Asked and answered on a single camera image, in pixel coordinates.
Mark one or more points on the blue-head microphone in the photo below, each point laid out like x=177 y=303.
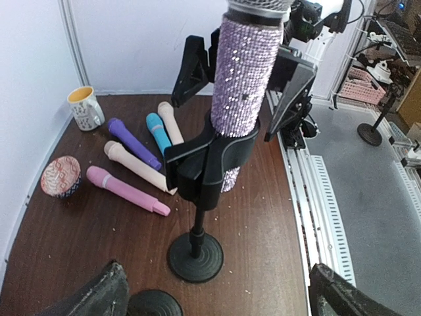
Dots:
x=156 y=127

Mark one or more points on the aluminium front rail base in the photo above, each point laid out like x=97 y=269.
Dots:
x=322 y=237

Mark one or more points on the spare mic stand outside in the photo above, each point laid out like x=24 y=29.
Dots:
x=369 y=133

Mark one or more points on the aluminium right corner post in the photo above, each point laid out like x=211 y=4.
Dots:
x=74 y=45

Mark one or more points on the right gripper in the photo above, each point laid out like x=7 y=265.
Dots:
x=293 y=77

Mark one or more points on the pink plastic crate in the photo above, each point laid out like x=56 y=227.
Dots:
x=359 y=85

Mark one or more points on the glitter silver-head microphone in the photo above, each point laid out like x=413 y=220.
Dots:
x=249 y=40

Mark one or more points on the patterned ceramic bowl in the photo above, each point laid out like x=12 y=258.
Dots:
x=61 y=177

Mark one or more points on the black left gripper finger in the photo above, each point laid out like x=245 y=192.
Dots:
x=197 y=69

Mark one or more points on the pale pink small microphone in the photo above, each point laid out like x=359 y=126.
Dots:
x=116 y=152

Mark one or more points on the black pink-mic stand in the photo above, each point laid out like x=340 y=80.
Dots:
x=154 y=302

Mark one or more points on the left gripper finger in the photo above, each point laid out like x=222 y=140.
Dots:
x=105 y=294
x=330 y=294

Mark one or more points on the white floral mug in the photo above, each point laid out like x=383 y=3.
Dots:
x=86 y=109

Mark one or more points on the beige pink microphone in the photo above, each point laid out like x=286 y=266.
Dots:
x=166 y=113

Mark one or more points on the black glitter-mic stand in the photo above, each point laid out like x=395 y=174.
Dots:
x=197 y=169

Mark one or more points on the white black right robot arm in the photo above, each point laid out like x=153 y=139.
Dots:
x=308 y=20

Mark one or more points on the purple microphone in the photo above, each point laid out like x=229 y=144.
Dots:
x=118 y=129

